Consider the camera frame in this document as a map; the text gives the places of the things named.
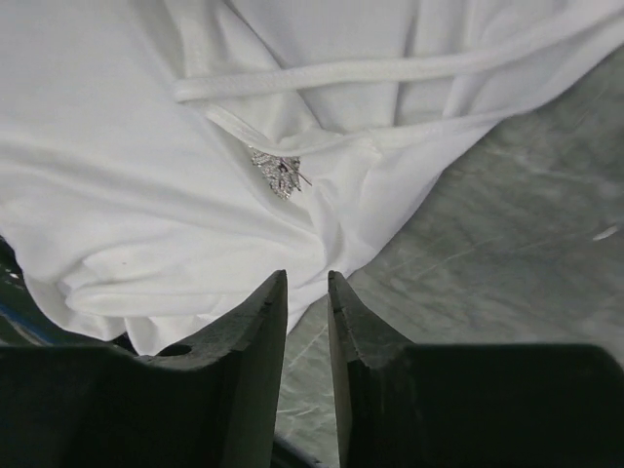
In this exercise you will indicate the white camisole garment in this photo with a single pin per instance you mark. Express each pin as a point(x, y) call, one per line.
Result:
point(128, 192)

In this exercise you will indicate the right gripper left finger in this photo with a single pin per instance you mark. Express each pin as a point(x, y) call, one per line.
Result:
point(209, 402)

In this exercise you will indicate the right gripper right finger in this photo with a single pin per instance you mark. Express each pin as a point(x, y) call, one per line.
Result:
point(404, 404)

